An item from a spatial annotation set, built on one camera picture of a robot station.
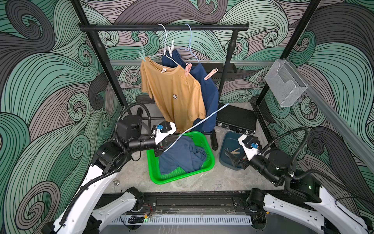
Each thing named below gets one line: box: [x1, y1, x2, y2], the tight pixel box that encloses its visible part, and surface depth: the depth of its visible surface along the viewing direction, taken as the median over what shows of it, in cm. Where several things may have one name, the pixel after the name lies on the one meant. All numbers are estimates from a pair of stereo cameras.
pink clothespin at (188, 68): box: [185, 62, 193, 78], surface depth 61 cm
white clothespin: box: [167, 39, 175, 58], surface depth 73 cm
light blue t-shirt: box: [159, 135, 207, 175], surface depth 85 cm
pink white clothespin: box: [203, 68, 219, 81], surface depth 59 cm
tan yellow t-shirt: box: [140, 57, 206, 135], surface depth 72 cm
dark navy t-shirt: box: [162, 49, 220, 133], surface depth 63 cm
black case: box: [215, 102, 257, 136], surface depth 103 cm
